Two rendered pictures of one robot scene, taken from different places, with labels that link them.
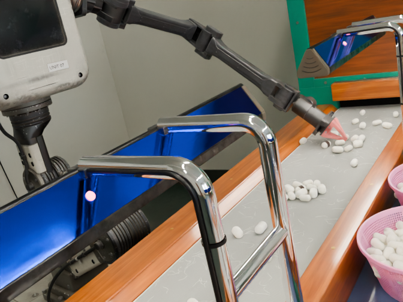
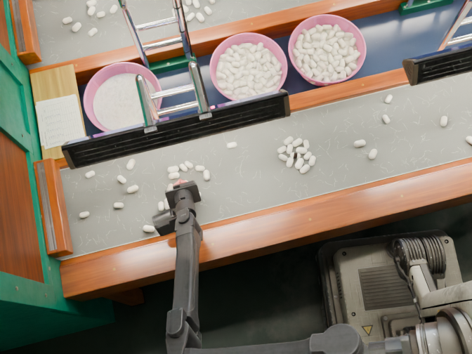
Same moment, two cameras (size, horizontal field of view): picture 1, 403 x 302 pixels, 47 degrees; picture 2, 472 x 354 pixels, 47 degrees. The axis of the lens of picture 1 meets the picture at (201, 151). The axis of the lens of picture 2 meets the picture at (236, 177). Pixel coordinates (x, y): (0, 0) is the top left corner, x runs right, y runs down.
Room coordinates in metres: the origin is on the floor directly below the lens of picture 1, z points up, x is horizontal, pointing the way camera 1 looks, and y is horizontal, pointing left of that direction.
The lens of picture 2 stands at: (1.67, 0.02, 2.46)
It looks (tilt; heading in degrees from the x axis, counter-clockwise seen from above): 73 degrees down; 225
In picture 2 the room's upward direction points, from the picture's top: 6 degrees counter-clockwise
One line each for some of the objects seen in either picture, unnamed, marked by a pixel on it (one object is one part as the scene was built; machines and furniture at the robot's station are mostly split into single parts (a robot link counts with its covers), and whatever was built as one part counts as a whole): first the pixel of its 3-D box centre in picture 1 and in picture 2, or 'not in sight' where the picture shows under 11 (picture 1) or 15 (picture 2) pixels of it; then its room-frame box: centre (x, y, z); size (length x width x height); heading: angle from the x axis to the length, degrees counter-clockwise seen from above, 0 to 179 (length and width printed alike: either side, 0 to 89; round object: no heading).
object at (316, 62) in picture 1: (347, 41); (177, 125); (1.36, -0.49, 1.08); 0.62 x 0.08 x 0.07; 144
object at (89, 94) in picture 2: not in sight; (125, 102); (1.33, -0.81, 0.72); 0.27 x 0.27 x 0.10
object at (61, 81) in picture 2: not in sight; (59, 112); (1.51, -0.94, 0.77); 0.33 x 0.15 x 0.01; 54
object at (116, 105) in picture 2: not in sight; (126, 104); (1.33, -0.81, 0.71); 0.22 x 0.22 x 0.06
